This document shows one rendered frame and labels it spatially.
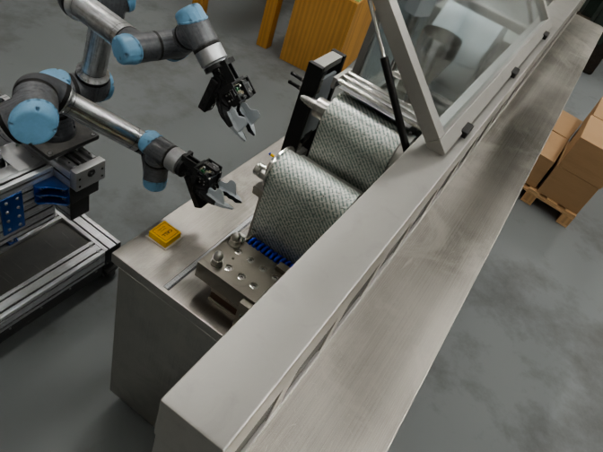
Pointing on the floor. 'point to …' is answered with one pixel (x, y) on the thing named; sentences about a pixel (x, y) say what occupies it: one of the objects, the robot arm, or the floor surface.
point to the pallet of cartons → (569, 165)
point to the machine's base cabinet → (151, 347)
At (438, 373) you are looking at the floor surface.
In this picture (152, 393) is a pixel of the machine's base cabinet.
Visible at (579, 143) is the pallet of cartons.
